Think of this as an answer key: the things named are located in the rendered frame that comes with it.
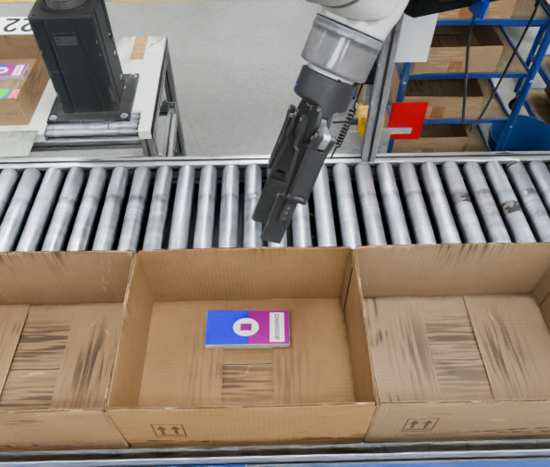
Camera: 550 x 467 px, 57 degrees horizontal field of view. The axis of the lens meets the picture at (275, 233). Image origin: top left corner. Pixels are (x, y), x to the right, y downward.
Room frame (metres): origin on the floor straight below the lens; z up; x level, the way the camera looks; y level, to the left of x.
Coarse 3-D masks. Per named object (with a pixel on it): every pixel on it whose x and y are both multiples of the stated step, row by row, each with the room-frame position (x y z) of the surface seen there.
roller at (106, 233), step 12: (120, 168) 1.10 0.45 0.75; (120, 180) 1.06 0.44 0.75; (108, 192) 1.01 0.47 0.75; (120, 192) 1.01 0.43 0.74; (108, 204) 0.96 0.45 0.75; (120, 204) 0.98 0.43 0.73; (108, 216) 0.92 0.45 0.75; (108, 228) 0.88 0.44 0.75; (96, 240) 0.83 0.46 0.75; (108, 240) 0.84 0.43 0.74
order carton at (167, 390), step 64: (192, 256) 0.56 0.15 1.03; (256, 256) 0.57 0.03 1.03; (320, 256) 0.57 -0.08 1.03; (128, 320) 0.44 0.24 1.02; (192, 320) 0.52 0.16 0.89; (320, 320) 0.52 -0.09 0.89; (128, 384) 0.35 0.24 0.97; (192, 384) 0.38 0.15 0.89; (256, 384) 0.39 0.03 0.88; (320, 384) 0.38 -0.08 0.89
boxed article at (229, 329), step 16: (208, 320) 0.51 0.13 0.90; (224, 320) 0.51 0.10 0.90; (240, 320) 0.51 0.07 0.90; (256, 320) 0.51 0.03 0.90; (272, 320) 0.51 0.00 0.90; (288, 320) 0.51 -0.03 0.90; (208, 336) 0.47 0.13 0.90; (224, 336) 0.47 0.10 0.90; (240, 336) 0.47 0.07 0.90; (256, 336) 0.47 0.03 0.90; (272, 336) 0.47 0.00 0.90; (288, 336) 0.47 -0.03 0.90
